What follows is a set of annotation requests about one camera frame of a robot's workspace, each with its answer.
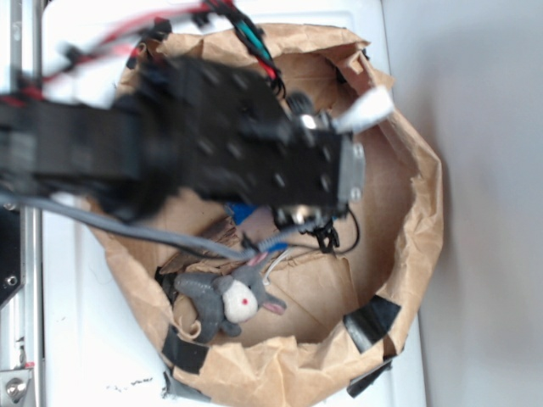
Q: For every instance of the blue rectangular sponge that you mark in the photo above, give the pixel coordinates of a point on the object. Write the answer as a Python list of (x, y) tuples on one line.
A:
[(240, 212)]

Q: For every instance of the white padded gripper finger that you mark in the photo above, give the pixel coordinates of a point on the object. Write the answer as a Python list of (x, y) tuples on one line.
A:
[(368, 110)]

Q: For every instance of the black mounting plate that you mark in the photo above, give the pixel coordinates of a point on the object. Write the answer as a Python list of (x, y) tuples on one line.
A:
[(12, 275)]

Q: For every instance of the aluminium frame rail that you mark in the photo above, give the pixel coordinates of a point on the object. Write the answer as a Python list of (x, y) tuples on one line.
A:
[(21, 368)]

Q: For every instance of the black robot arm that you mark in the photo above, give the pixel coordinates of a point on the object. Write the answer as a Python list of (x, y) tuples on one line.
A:
[(190, 123)]

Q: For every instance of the grey plush bunny toy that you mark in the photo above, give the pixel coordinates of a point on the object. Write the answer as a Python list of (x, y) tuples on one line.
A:
[(224, 302)]

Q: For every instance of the brown paper bag bin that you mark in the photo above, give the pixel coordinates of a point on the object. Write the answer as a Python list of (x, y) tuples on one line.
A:
[(347, 314)]

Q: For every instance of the brown wood bark piece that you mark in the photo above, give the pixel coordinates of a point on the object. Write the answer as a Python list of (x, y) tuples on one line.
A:
[(223, 232)]

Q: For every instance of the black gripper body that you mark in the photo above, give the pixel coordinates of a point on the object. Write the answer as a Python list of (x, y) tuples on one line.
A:
[(312, 181)]

